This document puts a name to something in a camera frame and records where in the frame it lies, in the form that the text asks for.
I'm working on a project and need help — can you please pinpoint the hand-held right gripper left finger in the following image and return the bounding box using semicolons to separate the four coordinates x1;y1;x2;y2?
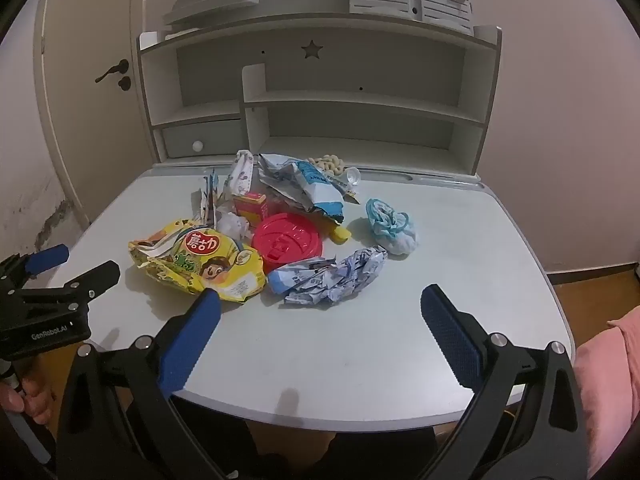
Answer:
54;287;236;480

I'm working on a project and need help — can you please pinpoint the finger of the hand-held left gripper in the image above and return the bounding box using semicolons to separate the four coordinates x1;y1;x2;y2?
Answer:
0;243;70;287
15;260;121;311

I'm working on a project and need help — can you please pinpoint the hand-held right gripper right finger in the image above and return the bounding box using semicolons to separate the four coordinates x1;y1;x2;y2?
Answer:
419;284;587;480

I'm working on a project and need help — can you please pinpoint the pink cardboard box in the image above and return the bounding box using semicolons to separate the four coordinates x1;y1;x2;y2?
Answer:
234;191;268;223

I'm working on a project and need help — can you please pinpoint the person's left hand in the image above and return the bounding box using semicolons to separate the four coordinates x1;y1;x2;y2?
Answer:
0;360;57;426

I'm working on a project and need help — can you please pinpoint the yellow snack bag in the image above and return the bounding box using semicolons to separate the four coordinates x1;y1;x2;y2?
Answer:
127;217;266;303

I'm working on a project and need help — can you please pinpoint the blue trimmed white shoe cover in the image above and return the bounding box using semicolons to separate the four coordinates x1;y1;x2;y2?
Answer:
365;197;417;255

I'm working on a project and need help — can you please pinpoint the crumpled white tissue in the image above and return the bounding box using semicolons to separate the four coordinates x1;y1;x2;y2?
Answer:
216;211;253;241

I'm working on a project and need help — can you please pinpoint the crumpled blue white wrapper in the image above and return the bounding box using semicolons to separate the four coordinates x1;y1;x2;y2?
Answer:
267;246;388;307

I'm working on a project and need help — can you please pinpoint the red plastic lid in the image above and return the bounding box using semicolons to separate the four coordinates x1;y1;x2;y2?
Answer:
251;212;323;273

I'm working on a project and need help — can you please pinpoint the torn printed wrapper strip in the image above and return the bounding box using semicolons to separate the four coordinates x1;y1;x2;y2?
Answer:
199;167;223;228

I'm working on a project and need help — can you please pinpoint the pink cushion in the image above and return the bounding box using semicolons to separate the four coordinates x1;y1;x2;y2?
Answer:
572;305;640;480

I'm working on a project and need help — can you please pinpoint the yellow edged packet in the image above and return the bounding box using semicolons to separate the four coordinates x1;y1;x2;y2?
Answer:
332;176;361;204

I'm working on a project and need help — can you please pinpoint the patterned white wrapper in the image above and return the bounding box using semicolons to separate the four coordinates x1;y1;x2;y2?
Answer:
227;150;254;196

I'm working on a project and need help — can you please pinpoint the grey drawer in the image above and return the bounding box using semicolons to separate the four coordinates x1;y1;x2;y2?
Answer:
161;120;246;161

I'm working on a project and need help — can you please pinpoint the blue white snack bag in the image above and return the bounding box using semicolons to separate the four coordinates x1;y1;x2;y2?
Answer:
257;152;351;223

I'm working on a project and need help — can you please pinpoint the pile of cereal rings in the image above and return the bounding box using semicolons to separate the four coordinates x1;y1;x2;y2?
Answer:
306;154;346;177

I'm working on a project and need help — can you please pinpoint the white door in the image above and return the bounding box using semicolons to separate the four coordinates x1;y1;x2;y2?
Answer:
32;0;156;226

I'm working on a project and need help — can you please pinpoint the white desk hutch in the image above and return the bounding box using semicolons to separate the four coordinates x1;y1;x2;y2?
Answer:
137;12;502;178

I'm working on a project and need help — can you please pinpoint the grey tray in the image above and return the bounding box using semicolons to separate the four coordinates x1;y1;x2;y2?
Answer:
164;0;260;26

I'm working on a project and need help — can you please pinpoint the black door handle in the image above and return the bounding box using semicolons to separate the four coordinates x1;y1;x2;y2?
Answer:
95;59;130;84

